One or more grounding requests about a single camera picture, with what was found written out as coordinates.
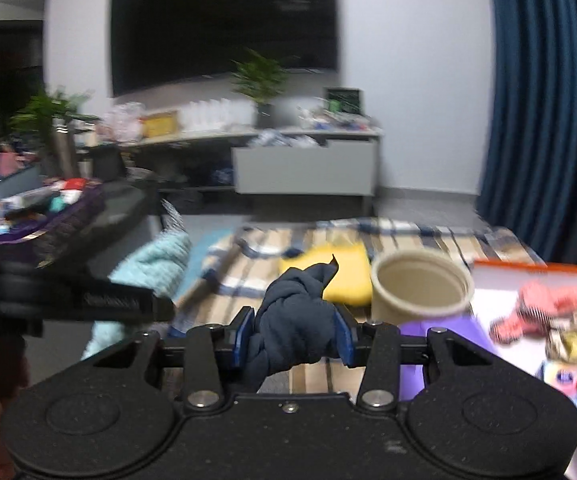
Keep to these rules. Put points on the pink knitted cloth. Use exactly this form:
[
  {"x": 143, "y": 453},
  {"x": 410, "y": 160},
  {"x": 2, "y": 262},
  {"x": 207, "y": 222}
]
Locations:
[{"x": 538, "y": 306}]

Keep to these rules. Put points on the steel thermos bottle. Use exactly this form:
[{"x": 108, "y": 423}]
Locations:
[{"x": 65, "y": 148}]

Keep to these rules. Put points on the plaid blanket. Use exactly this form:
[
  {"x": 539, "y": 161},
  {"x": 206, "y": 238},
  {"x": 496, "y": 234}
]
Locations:
[{"x": 236, "y": 270}]

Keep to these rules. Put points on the beige paper cup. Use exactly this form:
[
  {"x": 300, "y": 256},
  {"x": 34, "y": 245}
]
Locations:
[{"x": 418, "y": 284}]

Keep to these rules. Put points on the round black coffee table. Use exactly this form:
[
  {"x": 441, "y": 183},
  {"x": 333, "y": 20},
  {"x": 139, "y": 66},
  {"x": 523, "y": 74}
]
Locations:
[{"x": 127, "y": 207}]

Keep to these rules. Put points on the yellow box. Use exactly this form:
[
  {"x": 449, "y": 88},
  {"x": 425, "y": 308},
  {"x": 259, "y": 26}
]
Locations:
[{"x": 160, "y": 124}]

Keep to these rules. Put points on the teal knitted cloth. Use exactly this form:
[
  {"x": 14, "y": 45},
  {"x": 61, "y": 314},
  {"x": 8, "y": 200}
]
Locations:
[{"x": 158, "y": 265}]

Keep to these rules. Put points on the black green sign card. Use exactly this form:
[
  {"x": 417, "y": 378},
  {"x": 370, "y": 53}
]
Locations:
[{"x": 344, "y": 100}]

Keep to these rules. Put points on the white TV cabinet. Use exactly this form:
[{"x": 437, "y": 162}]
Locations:
[{"x": 334, "y": 162}]

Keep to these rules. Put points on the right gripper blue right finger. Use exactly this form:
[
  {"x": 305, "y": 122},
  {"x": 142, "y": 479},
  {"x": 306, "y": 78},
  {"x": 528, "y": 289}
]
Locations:
[{"x": 346, "y": 335}]

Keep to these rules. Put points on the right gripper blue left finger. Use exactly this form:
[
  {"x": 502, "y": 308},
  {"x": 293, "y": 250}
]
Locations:
[{"x": 240, "y": 329}]

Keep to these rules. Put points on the orange storage box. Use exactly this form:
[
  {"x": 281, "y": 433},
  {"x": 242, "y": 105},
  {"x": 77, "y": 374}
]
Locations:
[{"x": 552, "y": 358}]

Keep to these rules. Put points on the dark navy cloth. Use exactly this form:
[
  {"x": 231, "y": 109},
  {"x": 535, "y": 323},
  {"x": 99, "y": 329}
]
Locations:
[{"x": 294, "y": 325}]

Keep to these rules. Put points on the table plant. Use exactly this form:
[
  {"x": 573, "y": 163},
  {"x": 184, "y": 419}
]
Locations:
[{"x": 35, "y": 120}]

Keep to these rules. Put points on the black television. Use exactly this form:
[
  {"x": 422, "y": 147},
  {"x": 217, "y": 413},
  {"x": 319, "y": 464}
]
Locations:
[{"x": 156, "y": 42}]

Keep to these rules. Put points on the potted green plant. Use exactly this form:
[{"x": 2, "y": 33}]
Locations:
[{"x": 261, "y": 80}]

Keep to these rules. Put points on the purple decorative tray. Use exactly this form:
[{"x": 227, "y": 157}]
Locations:
[{"x": 46, "y": 239}]

